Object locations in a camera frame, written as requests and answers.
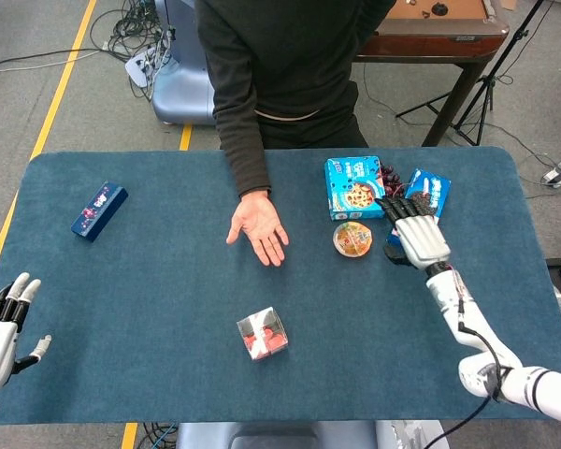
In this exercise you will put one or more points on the dark blue long box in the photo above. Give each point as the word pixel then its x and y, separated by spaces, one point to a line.
pixel 99 211

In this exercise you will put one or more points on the blue sandwich cookie box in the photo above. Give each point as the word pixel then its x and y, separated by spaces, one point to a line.
pixel 437 187

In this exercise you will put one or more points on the grey robot torso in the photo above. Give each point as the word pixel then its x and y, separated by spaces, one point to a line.
pixel 271 437

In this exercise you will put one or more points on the blue felt table cover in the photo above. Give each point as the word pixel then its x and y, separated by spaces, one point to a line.
pixel 145 290

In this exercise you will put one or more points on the person's bare hand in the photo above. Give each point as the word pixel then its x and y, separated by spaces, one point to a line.
pixel 259 224

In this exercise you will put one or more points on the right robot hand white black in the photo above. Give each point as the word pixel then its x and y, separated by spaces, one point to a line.
pixel 421 238

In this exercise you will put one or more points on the round clear snack cup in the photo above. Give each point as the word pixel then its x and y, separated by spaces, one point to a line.
pixel 353 239

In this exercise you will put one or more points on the brown wooden table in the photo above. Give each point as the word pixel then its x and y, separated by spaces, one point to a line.
pixel 430 39

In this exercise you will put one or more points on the person's torso black sweater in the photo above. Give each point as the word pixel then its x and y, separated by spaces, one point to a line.
pixel 304 65

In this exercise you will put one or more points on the black tripod stand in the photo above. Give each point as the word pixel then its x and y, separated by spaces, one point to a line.
pixel 484 89

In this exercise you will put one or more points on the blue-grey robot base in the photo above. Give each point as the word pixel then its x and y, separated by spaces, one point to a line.
pixel 182 89

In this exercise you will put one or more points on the purple grape bunch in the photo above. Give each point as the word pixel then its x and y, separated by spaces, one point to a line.
pixel 392 180

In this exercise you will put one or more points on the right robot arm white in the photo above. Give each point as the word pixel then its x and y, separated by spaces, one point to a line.
pixel 453 308

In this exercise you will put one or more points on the clear plastic box red snacks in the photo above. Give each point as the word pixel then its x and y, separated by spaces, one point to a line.
pixel 263 334

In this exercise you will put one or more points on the blue pizza cracker box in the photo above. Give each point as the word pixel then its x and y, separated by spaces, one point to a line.
pixel 353 187

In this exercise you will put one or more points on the person's forearm black sleeve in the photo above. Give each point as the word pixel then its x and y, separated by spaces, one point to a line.
pixel 245 154

